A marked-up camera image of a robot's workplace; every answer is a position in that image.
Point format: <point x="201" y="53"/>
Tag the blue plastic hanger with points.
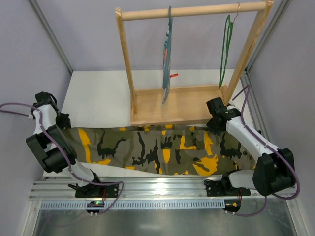
<point x="167" y="51"/>

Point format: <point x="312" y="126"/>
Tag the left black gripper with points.
<point x="63" y="121"/>

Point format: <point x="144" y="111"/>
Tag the green wire hanger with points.
<point x="227" y="36"/>

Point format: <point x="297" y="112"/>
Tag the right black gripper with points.
<point x="214" y="124"/>

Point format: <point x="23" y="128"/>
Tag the camouflage yellow green trousers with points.
<point x="161" y="149"/>

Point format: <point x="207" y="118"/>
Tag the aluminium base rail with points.
<point x="56" y="188"/>

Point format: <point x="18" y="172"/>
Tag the slotted grey cable duct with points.
<point x="132" y="204"/>

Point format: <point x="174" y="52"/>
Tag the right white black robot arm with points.
<point x="274" y="170"/>

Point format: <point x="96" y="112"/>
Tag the patterned folded garment on hanger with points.
<point x="167" y="90"/>

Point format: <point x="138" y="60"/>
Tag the wooden clothes rack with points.
<point x="186" y="104"/>

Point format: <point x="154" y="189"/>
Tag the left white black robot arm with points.
<point x="53" y="151"/>

